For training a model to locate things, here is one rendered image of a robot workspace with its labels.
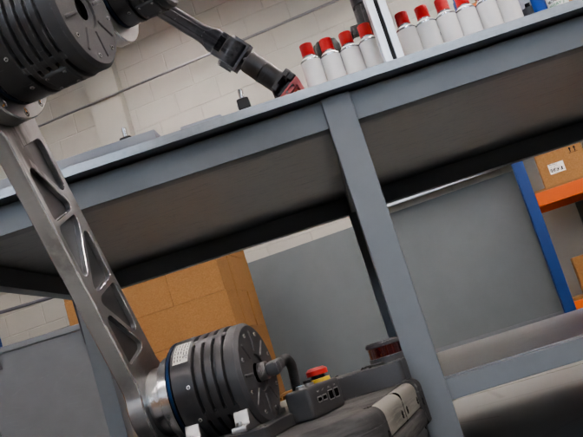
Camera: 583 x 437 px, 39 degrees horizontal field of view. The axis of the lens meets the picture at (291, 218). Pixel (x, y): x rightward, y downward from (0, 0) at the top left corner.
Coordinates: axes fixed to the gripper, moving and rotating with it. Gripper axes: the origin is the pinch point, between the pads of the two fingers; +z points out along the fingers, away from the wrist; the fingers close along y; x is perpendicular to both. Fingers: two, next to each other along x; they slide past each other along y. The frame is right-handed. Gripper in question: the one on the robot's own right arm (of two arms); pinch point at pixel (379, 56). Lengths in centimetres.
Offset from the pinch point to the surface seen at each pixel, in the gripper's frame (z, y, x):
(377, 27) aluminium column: 0.6, 0.4, 22.7
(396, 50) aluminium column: 7.4, -2.1, 22.6
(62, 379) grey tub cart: 45, 171, -175
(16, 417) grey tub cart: 56, 196, -172
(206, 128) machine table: 21, 41, 53
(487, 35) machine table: 20, -16, 52
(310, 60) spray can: -1.7, 17.5, 9.0
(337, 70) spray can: 2.7, 11.8, 8.0
